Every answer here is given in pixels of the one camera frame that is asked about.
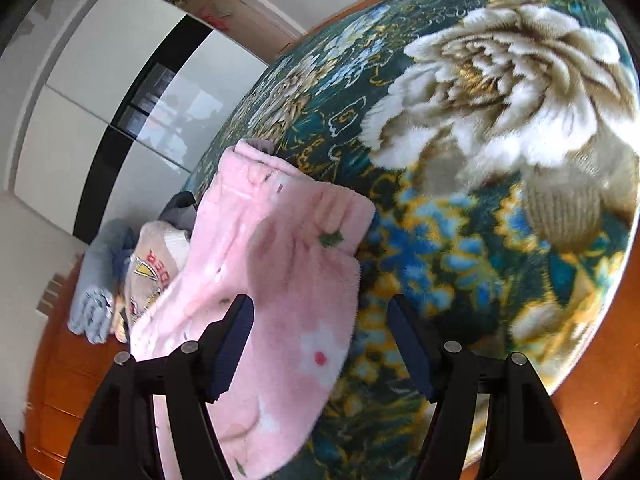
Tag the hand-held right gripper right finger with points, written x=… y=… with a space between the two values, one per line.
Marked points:
x=411 y=345

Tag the wooden door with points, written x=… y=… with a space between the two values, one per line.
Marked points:
x=240 y=15

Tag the pink floral fleece garment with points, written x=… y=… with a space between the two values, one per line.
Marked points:
x=280 y=280

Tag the wooden bed frame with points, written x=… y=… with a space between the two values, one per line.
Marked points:
x=60 y=390

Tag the grey folded garment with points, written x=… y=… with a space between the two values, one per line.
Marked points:
x=179 y=210

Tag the white glossy wardrobe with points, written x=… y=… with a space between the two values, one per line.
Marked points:
x=115 y=90

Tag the green floral plush blanket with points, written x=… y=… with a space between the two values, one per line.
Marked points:
x=450 y=160

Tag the light blue folded garment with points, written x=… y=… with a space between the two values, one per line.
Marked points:
x=97 y=290

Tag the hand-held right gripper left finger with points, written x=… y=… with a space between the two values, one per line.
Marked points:
x=231 y=347

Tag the cream printed folded garment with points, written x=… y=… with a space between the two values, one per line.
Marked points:
x=150 y=272

